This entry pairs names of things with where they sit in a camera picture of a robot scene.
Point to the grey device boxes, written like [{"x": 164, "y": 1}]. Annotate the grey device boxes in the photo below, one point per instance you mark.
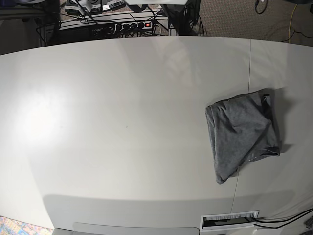
[{"x": 98, "y": 6}]

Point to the white cable grommet tray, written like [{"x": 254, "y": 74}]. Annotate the white cable grommet tray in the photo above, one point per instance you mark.
[{"x": 228, "y": 221}]

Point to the grey T-shirt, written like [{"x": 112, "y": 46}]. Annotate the grey T-shirt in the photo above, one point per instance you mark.
[{"x": 241, "y": 130}]

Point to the black power strip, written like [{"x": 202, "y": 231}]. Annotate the black power strip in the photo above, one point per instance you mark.
[{"x": 141, "y": 26}]

